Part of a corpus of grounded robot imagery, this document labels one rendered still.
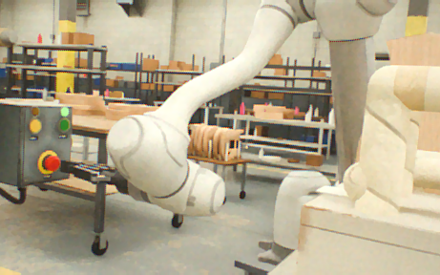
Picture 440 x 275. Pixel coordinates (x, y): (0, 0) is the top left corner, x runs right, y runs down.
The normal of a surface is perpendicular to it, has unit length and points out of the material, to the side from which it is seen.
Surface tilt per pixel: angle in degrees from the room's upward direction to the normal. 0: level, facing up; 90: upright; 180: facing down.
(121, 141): 66
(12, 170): 90
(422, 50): 90
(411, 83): 82
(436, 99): 118
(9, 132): 90
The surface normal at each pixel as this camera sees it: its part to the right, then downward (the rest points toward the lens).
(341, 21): -0.60, 0.42
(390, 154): -0.02, 0.10
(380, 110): -0.60, 0.03
